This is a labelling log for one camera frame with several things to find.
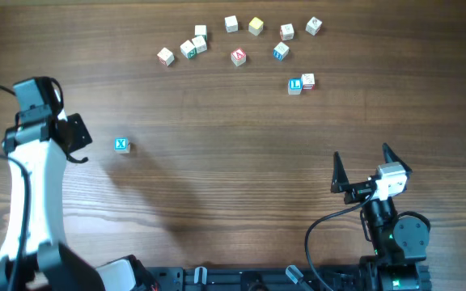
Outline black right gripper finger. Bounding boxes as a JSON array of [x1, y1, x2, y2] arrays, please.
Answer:
[[331, 151, 350, 193], [382, 143, 413, 175]]

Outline blue X letter block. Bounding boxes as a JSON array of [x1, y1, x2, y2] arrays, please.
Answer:
[[114, 137, 131, 154]]

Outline red A letter block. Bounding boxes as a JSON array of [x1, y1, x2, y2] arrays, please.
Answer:
[[231, 48, 247, 66]]

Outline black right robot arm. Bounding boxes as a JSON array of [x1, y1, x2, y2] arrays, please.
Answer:
[[331, 143, 432, 290]]

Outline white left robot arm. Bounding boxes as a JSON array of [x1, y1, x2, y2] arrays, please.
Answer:
[[0, 113, 156, 290]]

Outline red I letter block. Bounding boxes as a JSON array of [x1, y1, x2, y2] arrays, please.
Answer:
[[301, 73, 316, 90]]

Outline blue L letter block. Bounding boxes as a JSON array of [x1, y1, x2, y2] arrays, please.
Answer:
[[287, 78, 303, 95]]

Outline red M letter block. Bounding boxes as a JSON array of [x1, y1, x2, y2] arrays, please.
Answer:
[[157, 48, 175, 67]]

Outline blue H letter block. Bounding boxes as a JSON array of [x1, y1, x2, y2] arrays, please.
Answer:
[[273, 42, 290, 61]]

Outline green N letter block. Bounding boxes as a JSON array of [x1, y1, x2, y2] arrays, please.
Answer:
[[180, 40, 197, 59]]

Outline white K letter block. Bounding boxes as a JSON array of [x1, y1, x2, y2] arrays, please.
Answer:
[[305, 16, 323, 36]]

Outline white O green block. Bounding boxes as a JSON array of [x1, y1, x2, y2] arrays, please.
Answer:
[[192, 36, 207, 53]]

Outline red Q letter block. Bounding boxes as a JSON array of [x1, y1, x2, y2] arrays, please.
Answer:
[[280, 23, 294, 41]]

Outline white Z letter block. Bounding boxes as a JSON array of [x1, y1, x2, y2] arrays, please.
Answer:
[[194, 24, 207, 40]]

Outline yellow topped letter block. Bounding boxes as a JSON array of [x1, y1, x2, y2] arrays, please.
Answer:
[[248, 17, 264, 36]]

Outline blue P letter block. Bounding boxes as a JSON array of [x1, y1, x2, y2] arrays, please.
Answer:
[[224, 15, 239, 33]]

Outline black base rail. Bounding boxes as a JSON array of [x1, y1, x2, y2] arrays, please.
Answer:
[[140, 265, 374, 291]]

